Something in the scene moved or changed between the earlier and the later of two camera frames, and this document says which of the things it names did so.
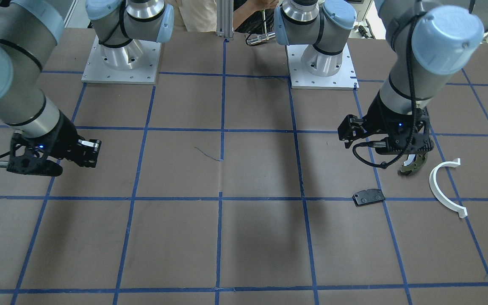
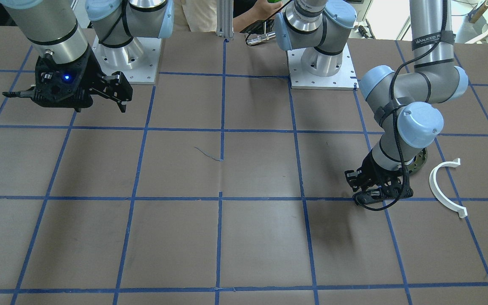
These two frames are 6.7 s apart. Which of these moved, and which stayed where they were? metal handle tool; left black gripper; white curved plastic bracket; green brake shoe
Moved: left black gripper
Stayed: white curved plastic bracket; metal handle tool; green brake shoe
